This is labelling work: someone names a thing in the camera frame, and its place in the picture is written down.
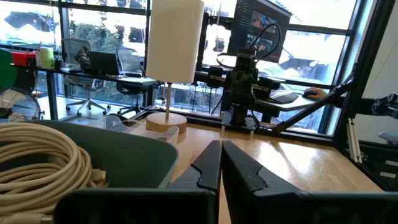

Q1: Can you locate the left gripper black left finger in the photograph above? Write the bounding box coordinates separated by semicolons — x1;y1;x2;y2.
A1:
54;139;223;224

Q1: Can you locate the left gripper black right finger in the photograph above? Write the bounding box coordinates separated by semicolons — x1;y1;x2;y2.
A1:
222;140;398;224

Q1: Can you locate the white cable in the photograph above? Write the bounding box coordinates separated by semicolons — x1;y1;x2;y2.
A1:
0;212;54;224
0;167;108;215
0;122;94;187

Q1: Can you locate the person's forearm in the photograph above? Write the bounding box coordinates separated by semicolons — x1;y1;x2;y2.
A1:
337;92;398;119

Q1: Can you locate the teal plastic bin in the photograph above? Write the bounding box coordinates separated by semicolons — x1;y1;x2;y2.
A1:
0;119;180;190

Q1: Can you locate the white desk top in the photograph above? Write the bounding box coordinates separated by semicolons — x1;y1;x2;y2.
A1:
254;92;315;113

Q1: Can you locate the black computer monitor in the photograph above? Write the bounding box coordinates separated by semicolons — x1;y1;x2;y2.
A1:
228;0;292;63

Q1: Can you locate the person's hand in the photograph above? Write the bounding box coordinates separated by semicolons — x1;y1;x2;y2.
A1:
303;86;329;101

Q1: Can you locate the clear plastic bin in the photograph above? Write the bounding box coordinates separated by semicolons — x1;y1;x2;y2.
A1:
91;114;180;146

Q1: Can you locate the white shade wooden base lamp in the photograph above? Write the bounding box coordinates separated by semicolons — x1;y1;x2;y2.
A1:
145;0;205;134

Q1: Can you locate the long black desk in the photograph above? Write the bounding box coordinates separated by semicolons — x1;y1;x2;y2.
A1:
11;65;160;121

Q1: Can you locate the black office chair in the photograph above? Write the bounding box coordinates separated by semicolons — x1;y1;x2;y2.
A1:
115;46;150;116

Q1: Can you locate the grey office chair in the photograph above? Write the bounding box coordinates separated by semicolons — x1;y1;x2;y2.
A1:
62;38;112;118

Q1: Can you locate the small black laptop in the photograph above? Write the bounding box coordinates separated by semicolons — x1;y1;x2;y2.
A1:
88;50;121;76

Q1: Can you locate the black floor fan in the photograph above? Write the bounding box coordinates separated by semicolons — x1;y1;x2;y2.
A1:
0;86;42;124

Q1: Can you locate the striped cloth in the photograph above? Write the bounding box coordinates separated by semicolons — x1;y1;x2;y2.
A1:
74;45;91;68

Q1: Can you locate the pale yellow spool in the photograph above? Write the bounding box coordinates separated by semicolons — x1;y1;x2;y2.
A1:
35;46;55;70

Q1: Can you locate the red box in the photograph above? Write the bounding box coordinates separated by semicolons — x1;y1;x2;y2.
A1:
11;51;37;68

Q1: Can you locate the green round disc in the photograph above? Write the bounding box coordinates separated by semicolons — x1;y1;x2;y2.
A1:
0;49;19;91

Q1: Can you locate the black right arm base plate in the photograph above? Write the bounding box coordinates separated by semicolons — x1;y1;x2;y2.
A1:
221;111;259;131

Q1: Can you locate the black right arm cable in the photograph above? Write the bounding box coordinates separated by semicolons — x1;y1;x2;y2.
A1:
216;23;283;70

